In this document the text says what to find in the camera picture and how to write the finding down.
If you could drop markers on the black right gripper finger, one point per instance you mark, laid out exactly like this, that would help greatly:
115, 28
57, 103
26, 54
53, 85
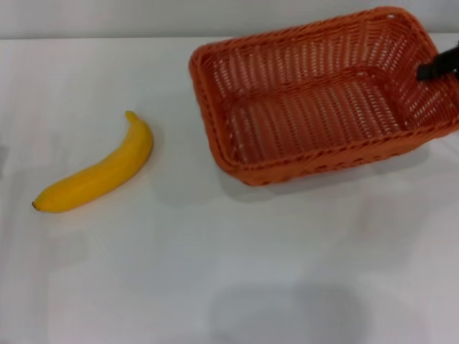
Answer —
439, 66

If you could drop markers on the orange woven plastic basket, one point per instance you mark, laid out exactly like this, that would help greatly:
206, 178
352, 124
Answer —
315, 111

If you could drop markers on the yellow banana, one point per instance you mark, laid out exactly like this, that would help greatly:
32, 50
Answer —
104, 172

